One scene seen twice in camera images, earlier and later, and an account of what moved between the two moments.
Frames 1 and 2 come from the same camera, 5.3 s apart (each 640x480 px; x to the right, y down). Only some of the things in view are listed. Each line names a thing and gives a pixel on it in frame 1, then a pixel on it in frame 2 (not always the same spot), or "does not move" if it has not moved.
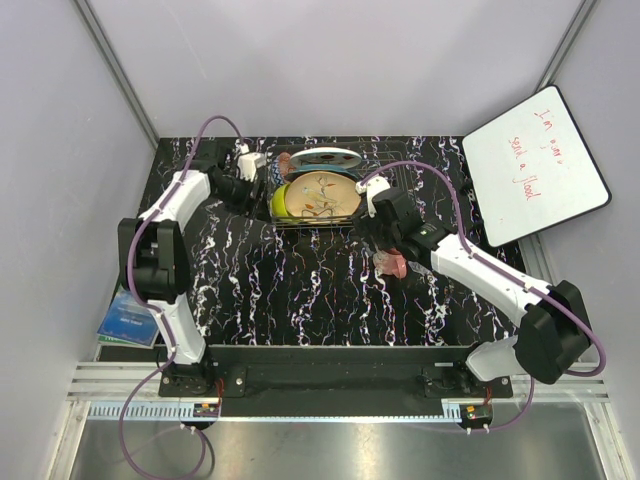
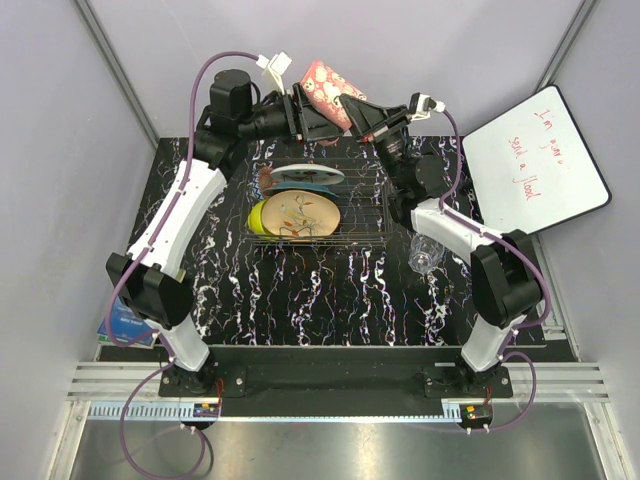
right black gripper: x=370 y=224 to x=383 y=123
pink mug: x=390 y=263 to x=322 y=90
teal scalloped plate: x=321 y=167 to x=302 y=186
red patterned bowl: x=284 y=166 to x=265 y=179
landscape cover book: x=126 y=321 does not move
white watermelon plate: x=325 y=156 to x=312 y=174
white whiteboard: x=532 y=169 does not move
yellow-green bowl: x=278 y=203 to x=255 y=218
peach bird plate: x=323 y=194 to x=299 y=213
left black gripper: x=244 y=203 to x=315 y=127
